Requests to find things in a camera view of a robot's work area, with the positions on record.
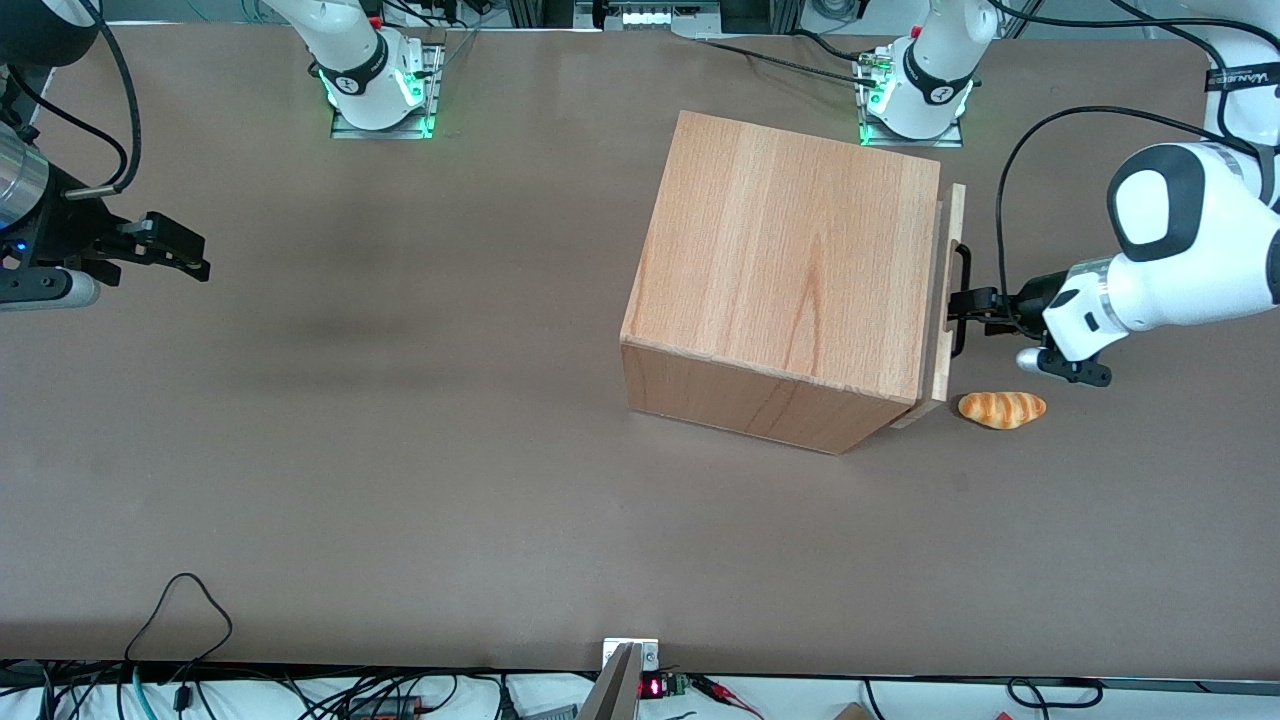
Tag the wooden drawer cabinet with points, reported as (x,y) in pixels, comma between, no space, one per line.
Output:
(780,250)

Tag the slanted metal bar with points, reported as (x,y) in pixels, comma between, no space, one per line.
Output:
(610,695)

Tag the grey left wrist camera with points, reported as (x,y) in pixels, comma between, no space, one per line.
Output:
(1075,371)

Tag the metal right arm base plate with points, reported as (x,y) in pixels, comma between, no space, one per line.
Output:
(380,133)

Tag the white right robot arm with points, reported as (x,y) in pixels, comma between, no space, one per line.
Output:
(350,40)

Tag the toy bread roll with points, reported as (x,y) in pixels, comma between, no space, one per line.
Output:
(1002,409)

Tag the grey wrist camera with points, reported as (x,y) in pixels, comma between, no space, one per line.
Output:
(50,290)
(1075,371)

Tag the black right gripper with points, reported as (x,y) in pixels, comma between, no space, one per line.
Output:
(72,228)

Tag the red clip lead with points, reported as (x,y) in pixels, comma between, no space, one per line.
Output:
(715,686)

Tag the small metal bracket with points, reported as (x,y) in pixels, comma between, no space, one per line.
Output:
(650,655)

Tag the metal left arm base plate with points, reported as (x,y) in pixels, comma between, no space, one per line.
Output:
(910,143)

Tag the white power unit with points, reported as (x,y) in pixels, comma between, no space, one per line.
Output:
(650,15)

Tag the brown cardboard piece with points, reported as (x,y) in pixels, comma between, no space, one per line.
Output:
(850,712)

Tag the red led display module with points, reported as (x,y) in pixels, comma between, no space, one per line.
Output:
(652,687)

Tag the orange black device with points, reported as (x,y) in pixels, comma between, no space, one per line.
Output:
(385,708)

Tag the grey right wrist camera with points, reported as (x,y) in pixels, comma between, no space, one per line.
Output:
(50,290)

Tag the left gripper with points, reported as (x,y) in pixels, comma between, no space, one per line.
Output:
(1027,299)

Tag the wooden drawer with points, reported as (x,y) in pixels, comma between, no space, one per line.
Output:
(953,215)

